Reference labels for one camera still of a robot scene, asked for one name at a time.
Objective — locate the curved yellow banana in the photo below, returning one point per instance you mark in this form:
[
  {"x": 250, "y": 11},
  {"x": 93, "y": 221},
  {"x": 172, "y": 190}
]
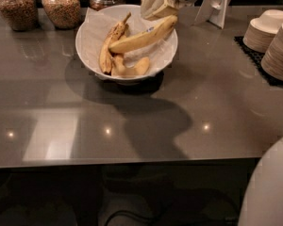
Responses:
[{"x": 154, "y": 34}]

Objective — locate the white paper liner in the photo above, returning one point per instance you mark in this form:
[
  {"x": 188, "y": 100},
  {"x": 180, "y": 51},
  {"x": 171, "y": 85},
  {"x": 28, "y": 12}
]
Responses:
[{"x": 94, "y": 32}]

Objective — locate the back paper bowl stack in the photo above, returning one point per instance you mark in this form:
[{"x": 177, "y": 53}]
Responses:
[{"x": 262, "y": 30}]

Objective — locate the black rubber mat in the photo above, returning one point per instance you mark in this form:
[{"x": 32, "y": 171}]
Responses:
[{"x": 256, "y": 58}]

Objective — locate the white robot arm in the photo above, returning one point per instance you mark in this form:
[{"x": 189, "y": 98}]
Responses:
[{"x": 263, "y": 200}]

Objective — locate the paper bowl stack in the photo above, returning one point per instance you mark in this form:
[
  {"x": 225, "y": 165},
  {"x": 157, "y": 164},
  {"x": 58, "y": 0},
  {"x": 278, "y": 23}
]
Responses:
[
  {"x": 272, "y": 62},
  {"x": 262, "y": 30}
]

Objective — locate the glass grain jar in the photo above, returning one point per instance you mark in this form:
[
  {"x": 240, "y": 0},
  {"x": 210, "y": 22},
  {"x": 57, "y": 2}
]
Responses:
[
  {"x": 64, "y": 14},
  {"x": 20, "y": 15}
]

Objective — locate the leftmost glass grain jar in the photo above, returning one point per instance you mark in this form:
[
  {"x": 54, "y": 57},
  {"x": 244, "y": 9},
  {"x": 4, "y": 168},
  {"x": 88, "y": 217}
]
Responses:
[{"x": 20, "y": 15}]

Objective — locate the front paper bowl stack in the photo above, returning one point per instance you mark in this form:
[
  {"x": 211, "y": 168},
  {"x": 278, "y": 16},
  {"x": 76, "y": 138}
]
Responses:
[{"x": 272, "y": 62}]

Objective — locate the front bottom yellow banana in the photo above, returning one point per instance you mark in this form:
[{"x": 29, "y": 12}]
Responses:
[{"x": 139, "y": 69}]

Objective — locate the small inner banana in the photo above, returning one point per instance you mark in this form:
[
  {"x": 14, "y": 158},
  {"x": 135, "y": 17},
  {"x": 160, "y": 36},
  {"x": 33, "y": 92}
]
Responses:
[{"x": 118, "y": 66}]

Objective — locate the white bowl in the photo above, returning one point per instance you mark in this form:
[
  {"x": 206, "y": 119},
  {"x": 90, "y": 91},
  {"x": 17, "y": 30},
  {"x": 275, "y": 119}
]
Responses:
[{"x": 91, "y": 38}]

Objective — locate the white sign stand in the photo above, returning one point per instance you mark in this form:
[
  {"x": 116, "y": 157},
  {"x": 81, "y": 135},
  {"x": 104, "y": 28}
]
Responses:
[{"x": 212, "y": 11}]

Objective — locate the spotted long banana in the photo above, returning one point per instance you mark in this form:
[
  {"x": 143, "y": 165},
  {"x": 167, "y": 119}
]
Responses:
[{"x": 113, "y": 35}]

